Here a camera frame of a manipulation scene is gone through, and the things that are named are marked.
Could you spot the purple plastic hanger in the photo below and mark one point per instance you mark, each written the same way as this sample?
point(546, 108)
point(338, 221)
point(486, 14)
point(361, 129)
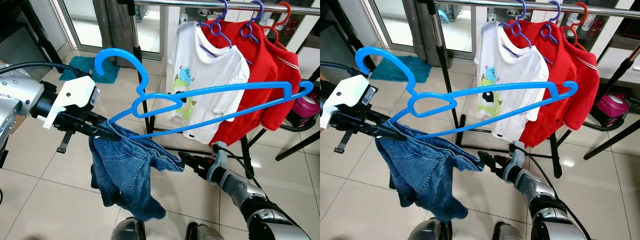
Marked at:
point(558, 10)
point(521, 20)
point(218, 20)
point(261, 10)

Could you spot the red plastic hanger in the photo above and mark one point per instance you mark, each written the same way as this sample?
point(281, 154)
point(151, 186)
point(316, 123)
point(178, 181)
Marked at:
point(289, 12)
point(584, 12)

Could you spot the black side table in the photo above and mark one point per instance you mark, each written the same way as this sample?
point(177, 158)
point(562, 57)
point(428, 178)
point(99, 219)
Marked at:
point(340, 20)
point(30, 20)

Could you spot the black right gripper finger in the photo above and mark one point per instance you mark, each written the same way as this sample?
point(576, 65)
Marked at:
point(197, 170)
point(489, 158)
point(495, 169)
point(191, 159)

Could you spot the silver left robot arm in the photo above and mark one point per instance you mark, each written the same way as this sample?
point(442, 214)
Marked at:
point(17, 90)

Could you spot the blue denim shorts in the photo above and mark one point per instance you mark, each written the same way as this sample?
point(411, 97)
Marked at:
point(420, 175)
point(125, 175)

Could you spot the teal floor mat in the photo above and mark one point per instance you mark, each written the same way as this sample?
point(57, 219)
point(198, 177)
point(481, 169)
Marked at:
point(395, 67)
point(82, 65)

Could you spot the glass sliding door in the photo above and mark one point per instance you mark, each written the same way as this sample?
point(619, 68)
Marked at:
point(75, 20)
point(385, 20)

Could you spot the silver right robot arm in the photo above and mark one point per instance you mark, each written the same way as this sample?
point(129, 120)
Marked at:
point(260, 210)
point(550, 210)

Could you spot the robot right leg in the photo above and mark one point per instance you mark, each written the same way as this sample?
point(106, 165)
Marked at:
point(205, 232)
point(511, 232)

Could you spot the metal clothes rack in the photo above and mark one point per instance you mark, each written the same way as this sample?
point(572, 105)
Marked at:
point(440, 45)
point(136, 40)

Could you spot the pink floor appliance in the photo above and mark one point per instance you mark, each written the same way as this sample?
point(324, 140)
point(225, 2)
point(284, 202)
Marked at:
point(306, 107)
point(610, 107)

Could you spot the black tripod stand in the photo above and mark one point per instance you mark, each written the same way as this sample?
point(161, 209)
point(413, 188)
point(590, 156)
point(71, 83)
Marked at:
point(300, 145)
point(612, 142)

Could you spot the grey curtain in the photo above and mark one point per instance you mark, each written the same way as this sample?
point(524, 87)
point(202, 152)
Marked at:
point(417, 27)
point(110, 25)

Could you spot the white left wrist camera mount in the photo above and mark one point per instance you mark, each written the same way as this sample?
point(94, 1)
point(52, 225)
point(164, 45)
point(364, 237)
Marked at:
point(75, 95)
point(350, 95)

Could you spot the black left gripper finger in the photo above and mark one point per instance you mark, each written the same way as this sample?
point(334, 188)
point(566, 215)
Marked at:
point(102, 124)
point(386, 124)
point(385, 133)
point(102, 133)

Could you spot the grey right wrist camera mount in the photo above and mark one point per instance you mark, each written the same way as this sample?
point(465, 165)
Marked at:
point(515, 160)
point(218, 162)

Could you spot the red polo shirt striped trim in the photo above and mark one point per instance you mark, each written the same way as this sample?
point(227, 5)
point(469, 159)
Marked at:
point(287, 70)
point(590, 75)

